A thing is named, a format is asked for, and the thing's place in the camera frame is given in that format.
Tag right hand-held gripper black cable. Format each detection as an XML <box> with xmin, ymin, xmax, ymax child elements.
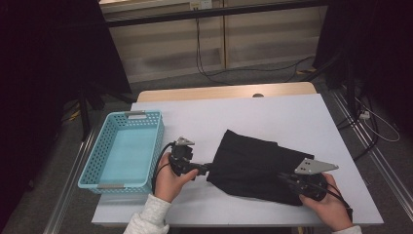
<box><xmin>324</xmin><ymin>183</ymin><xmax>354</xmax><ymax>222</ymax></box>

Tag black pants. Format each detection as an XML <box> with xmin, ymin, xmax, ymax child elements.
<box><xmin>206</xmin><ymin>129</ymin><xmax>316</xmax><ymax>207</ymax></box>

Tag black hanging wall cable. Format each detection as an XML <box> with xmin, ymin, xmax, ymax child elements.
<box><xmin>194</xmin><ymin>18</ymin><xmax>316</xmax><ymax>86</ymax></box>

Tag black curtain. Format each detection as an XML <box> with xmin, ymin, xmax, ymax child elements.
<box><xmin>313</xmin><ymin>0</ymin><xmax>413</xmax><ymax>137</ymax></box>
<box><xmin>0</xmin><ymin>0</ymin><xmax>132</xmax><ymax>225</ymax></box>

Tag black metal stand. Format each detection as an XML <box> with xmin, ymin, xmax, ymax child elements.
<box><xmin>300</xmin><ymin>55</ymin><xmax>358</xmax><ymax>111</ymax></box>
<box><xmin>77</xmin><ymin>84</ymin><xmax>137</xmax><ymax>142</ymax></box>

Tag black metal beam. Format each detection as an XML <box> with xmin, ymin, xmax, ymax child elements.
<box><xmin>105</xmin><ymin>0</ymin><xmax>329</xmax><ymax>28</ymax></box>

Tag person's right hand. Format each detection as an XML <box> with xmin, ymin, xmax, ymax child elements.
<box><xmin>299</xmin><ymin>173</ymin><xmax>354</xmax><ymax>232</ymax></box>

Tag black floor cable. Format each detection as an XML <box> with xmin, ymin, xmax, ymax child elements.
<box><xmin>335</xmin><ymin>94</ymin><xmax>381</xmax><ymax>163</ymax></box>

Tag white wall socket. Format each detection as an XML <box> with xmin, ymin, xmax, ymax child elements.
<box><xmin>189</xmin><ymin>0</ymin><xmax>212</xmax><ymax>10</ymax></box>

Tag person's left hand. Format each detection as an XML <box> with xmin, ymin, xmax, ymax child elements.
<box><xmin>154</xmin><ymin>152</ymin><xmax>200</xmax><ymax>204</ymax></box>

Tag white table cover board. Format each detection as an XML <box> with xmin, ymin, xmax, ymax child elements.
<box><xmin>92</xmin><ymin>93</ymin><xmax>385</xmax><ymax>227</ymax></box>

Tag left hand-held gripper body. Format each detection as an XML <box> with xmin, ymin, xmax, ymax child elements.
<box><xmin>168</xmin><ymin>136</ymin><xmax>205</xmax><ymax>181</ymax></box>

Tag aluminium floor rail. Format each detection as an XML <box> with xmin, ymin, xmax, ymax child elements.
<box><xmin>330</xmin><ymin>89</ymin><xmax>413</xmax><ymax>213</ymax></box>
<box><xmin>43</xmin><ymin>128</ymin><xmax>98</xmax><ymax>234</ymax></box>

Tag light blue plastic basket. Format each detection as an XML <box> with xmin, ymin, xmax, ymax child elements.
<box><xmin>77</xmin><ymin>110</ymin><xmax>166</xmax><ymax>195</ymax></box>

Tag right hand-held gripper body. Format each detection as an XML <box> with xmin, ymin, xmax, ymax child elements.
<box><xmin>284</xmin><ymin>157</ymin><xmax>340</xmax><ymax>203</ymax></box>

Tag white floor cable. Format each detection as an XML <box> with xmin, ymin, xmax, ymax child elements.
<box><xmin>355</xmin><ymin>97</ymin><xmax>401</xmax><ymax>143</ymax></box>

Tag light wooden table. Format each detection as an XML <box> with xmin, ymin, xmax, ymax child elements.
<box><xmin>135</xmin><ymin>81</ymin><xmax>318</xmax><ymax>103</ymax></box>

